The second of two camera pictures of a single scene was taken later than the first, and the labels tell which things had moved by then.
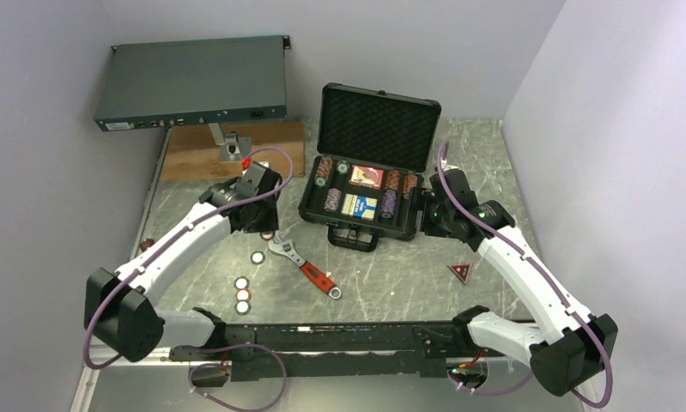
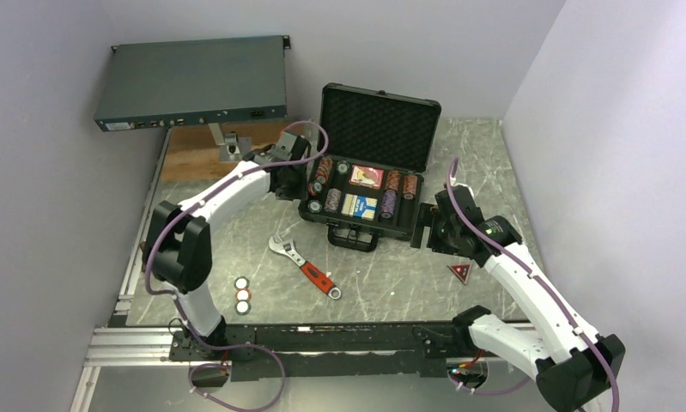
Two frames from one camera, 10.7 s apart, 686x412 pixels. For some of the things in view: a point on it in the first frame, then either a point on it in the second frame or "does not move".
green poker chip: x=241 y=282 does not move
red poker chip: x=243 y=294 does not move
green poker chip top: x=258 y=257 to x=314 y=206
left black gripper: x=270 y=223 to x=298 y=192
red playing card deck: x=365 y=176 does not move
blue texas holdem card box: x=359 y=206 does not move
